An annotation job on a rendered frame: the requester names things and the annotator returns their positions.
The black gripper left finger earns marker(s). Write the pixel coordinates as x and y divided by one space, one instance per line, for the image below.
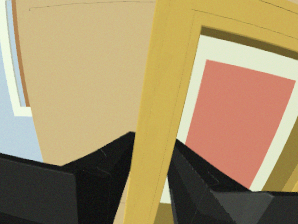
85 191

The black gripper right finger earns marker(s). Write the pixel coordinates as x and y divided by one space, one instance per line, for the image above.
202 194

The gold picture frame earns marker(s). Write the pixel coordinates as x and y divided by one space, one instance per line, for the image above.
221 77

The tan flat board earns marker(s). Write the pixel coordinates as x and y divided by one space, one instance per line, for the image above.
84 62

